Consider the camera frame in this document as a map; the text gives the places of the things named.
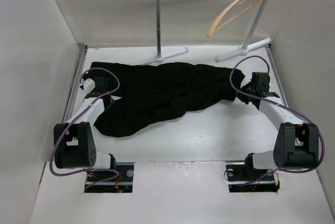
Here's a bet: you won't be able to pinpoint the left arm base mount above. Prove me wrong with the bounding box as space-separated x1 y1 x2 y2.
84 163 135 193

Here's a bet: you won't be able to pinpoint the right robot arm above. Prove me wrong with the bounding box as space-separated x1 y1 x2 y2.
238 72 319 180

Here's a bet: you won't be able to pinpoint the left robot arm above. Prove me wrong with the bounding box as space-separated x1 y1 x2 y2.
53 77 119 182

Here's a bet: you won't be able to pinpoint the black trousers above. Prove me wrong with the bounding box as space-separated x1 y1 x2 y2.
84 62 245 138

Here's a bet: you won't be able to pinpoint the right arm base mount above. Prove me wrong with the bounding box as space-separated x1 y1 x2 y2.
224 162 281 193

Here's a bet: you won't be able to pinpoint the beige plastic hanger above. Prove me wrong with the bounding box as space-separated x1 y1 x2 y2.
206 0 261 38

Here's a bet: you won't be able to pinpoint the white clothes rack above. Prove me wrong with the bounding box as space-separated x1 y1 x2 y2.
127 0 270 63

